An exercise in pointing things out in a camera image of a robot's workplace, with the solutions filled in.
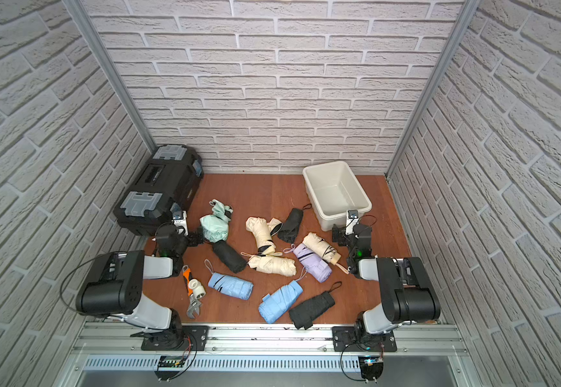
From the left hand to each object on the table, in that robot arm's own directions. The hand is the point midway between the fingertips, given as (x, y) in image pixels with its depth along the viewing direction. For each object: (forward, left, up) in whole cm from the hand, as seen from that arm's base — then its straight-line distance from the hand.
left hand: (191, 221), depth 94 cm
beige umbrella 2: (-19, -37, -1) cm, 42 cm away
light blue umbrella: (-25, -20, -3) cm, 32 cm away
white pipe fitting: (-26, -8, -4) cm, 27 cm away
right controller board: (-48, -64, -6) cm, 80 cm away
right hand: (-2, -64, +1) cm, 64 cm away
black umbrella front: (-34, -44, -3) cm, 56 cm away
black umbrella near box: (-2, -40, -1) cm, 40 cm away
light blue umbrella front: (-32, -34, -3) cm, 46 cm away
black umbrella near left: (-14, -18, -3) cm, 23 cm away
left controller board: (-47, -2, -10) cm, 48 cm away
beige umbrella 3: (-11, -52, -1) cm, 53 cm away
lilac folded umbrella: (-17, -48, -3) cm, 51 cm away
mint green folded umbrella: (-3, -10, +2) cm, 11 cm away
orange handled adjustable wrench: (-30, -7, -6) cm, 32 cm away
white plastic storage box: (+20, -62, -3) cm, 65 cm away
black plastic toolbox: (+11, +10, +10) cm, 18 cm away
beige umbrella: (-4, -29, -2) cm, 29 cm away
